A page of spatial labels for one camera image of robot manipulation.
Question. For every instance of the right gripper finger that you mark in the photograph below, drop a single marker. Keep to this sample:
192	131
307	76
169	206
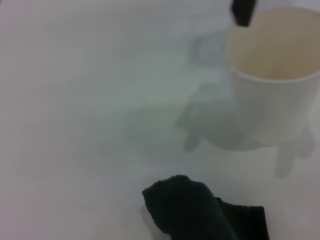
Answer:
243	11

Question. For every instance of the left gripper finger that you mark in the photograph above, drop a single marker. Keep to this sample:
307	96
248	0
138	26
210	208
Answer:
245	222

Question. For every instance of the dark blue rag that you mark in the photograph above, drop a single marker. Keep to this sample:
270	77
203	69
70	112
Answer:
180	207

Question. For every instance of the white paper cup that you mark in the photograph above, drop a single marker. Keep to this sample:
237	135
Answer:
270	107

